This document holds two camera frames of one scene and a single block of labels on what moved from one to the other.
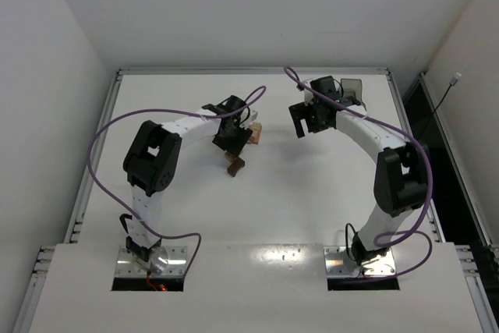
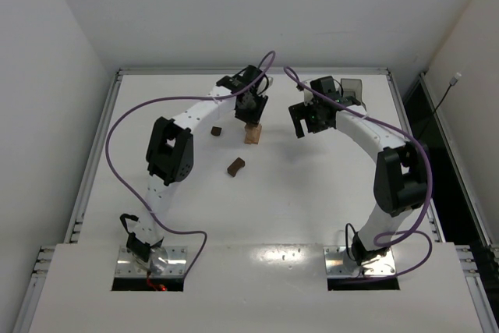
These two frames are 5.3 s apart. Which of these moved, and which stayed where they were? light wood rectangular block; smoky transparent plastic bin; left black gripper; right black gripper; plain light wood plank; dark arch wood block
Moved: light wood rectangular block; left black gripper
Stayed: smoky transparent plastic bin; dark arch wood block; plain light wood plank; right black gripper
